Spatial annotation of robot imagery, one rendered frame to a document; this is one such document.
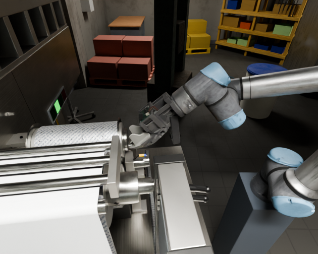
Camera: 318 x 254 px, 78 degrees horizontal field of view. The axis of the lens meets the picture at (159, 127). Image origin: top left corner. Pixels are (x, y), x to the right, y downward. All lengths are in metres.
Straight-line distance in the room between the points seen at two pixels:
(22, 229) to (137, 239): 0.56
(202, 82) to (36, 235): 0.46
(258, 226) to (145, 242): 0.55
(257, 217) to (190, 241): 0.80
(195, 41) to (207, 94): 5.31
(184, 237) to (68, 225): 0.16
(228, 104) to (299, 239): 1.70
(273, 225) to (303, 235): 1.05
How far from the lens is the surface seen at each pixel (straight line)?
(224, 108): 0.56
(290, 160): 0.89
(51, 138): 0.65
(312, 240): 2.19
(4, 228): 0.34
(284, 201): 0.79
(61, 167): 0.33
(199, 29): 6.21
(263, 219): 1.06
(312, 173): 0.75
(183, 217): 0.26
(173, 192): 0.28
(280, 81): 0.69
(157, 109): 0.57
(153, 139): 0.58
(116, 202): 0.41
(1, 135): 0.71
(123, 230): 0.86
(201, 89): 0.53
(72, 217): 0.30
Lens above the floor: 1.67
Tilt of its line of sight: 37 degrees down
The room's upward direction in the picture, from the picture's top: straight up
